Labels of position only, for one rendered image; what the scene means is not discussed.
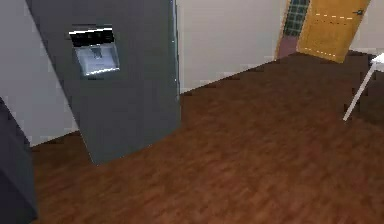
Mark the yellow wooden room door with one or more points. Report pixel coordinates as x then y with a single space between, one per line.
330 30

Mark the grey fridge with dispenser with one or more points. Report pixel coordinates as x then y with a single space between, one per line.
133 100

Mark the dark grey cabinet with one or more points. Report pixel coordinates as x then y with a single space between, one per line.
13 173

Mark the white table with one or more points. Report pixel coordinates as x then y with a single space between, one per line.
361 86

